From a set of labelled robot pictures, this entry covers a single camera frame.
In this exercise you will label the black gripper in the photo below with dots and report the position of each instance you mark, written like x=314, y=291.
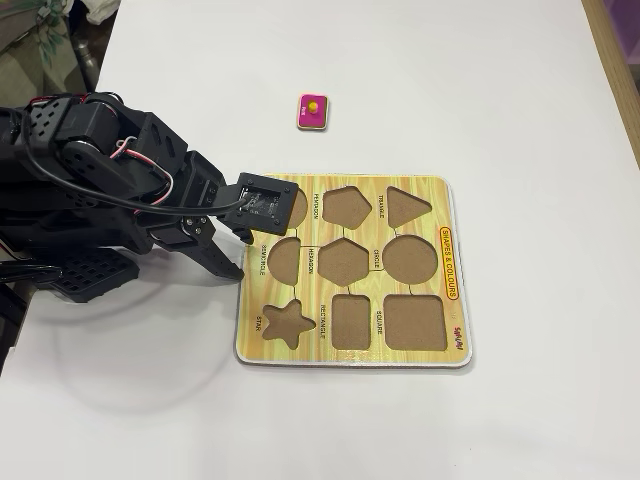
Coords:
x=196, y=227

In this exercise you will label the pink rectangle piece yellow pin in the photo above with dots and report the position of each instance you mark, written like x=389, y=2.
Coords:
x=320, y=120

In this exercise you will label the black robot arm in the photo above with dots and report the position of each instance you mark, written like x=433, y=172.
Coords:
x=45, y=120

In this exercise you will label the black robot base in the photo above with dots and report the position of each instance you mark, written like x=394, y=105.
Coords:
x=95, y=272

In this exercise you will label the wooden shape puzzle board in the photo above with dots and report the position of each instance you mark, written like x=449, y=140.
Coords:
x=430, y=190

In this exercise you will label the metal furniture leg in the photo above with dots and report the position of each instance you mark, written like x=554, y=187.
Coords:
x=87, y=60

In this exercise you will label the white crumpled cloth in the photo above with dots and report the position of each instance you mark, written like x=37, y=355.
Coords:
x=100, y=5

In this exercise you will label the floral patterned cloth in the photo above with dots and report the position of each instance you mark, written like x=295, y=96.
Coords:
x=30, y=50

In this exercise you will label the light wooden edge strip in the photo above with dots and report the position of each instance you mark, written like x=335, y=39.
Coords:
x=610, y=50

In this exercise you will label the purple fabric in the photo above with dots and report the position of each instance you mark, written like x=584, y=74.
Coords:
x=630, y=25

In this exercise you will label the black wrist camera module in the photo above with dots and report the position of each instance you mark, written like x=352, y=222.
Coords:
x=262, y=205

